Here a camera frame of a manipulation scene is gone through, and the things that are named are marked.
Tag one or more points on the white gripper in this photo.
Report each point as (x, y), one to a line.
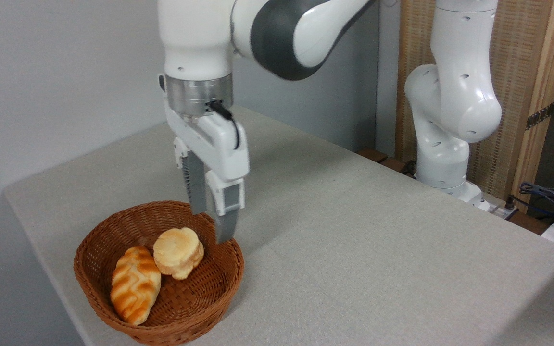
(219, 144)

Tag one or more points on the round pale bread roll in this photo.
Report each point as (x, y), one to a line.
(178, 252)

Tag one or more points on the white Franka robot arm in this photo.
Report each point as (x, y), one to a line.
(450, 96)

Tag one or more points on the brown wicker basket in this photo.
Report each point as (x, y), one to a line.
(209, 288)

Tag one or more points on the braided golden bread loaf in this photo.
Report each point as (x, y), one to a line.
(135, 286)

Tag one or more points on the brown wooden blocks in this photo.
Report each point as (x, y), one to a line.
(378, 156)

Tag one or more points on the wooden woven screen panel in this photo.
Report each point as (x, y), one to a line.
(520, 62)

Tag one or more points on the metal screen hinge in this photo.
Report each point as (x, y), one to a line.
(540, 116)

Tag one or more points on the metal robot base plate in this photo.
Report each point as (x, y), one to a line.
(496, 207)

